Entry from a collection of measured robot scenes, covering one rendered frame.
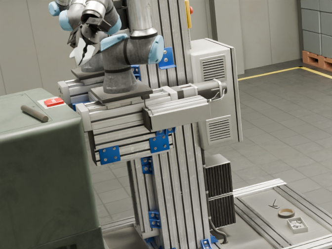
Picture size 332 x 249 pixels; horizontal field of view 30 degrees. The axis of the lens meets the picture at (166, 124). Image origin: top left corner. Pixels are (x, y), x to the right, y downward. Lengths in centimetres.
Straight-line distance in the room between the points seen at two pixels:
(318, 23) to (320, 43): 23
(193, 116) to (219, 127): 38
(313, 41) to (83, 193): 568
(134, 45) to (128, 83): 17
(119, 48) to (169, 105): 32
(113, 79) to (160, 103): 23
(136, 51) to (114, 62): 11
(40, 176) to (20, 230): 19
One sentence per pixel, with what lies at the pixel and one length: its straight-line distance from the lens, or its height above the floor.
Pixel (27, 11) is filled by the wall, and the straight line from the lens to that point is 683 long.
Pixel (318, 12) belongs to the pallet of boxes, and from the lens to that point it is 733.
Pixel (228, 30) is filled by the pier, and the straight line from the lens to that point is 729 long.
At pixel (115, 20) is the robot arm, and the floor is 151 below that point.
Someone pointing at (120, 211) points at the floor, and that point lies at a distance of 426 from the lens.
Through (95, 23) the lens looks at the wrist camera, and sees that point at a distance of 202.
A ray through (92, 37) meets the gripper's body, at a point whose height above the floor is 149.
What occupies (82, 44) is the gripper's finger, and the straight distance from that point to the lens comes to 203.
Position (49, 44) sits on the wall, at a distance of 690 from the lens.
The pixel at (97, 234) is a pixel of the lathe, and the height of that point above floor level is 84.
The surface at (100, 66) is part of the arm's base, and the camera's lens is 308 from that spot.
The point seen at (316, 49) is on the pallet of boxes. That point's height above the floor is 21.
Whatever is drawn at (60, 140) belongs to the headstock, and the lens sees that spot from 201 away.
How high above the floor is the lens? 182
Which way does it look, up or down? 18 degrees down
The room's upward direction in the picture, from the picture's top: 7 degrees counter-clockwise
